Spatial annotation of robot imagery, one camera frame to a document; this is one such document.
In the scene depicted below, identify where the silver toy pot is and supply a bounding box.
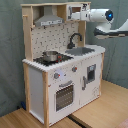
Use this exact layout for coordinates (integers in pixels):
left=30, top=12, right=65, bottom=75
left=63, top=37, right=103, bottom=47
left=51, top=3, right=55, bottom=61
left=43, top=51, right=58, bottom=62

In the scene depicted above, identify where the black toy faucet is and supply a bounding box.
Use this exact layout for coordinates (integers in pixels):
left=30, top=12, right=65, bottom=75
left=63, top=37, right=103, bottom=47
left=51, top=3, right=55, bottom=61
left=67, top=33, right=82, bottom=49

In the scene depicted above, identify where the grey fridge door handle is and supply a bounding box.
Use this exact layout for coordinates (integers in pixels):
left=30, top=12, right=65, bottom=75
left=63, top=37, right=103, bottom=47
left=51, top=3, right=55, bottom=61
left=82, top=76, right=86, bottom=90

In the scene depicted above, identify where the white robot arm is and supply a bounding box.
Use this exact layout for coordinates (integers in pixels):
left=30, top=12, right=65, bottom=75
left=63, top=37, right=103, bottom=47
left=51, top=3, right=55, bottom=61
left=71, top=9, right=128, bottom=39

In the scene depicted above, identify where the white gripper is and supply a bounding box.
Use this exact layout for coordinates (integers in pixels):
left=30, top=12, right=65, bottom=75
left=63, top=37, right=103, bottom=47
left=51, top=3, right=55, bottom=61
left=71, top=10, right=90, bottom=22

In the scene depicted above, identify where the black toy stovetop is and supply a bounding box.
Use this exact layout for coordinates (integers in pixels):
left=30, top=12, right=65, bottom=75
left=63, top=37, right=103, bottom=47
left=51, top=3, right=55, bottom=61
left=34, top=54, right=71, bottom=66

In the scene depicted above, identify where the red oven knob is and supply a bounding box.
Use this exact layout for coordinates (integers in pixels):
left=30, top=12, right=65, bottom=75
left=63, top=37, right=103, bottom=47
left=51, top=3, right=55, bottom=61
left=54, top=73, right=60, bottom=79
left=71, top=65, right=78, bottom=73

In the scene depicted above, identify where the grey ice dispenser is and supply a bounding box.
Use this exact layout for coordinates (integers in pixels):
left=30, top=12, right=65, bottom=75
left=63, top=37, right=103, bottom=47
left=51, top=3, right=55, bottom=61
left=87, top=65, right=96, bottom=82

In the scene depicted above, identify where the grey range hood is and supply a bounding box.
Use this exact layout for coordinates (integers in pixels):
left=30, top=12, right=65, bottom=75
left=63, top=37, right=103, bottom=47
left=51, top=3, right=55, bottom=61
left=35, top=6, right=64, bottom=27

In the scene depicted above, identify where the wooden toy kitchen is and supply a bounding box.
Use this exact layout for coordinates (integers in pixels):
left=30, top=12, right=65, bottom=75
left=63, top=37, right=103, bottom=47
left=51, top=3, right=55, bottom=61
left=22, top=2, right=105, bottom=127

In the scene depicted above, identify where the toy oven door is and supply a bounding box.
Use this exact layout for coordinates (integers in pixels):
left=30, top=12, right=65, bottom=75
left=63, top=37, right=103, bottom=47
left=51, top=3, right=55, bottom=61
left=56, top=85, right=74, bottom=111

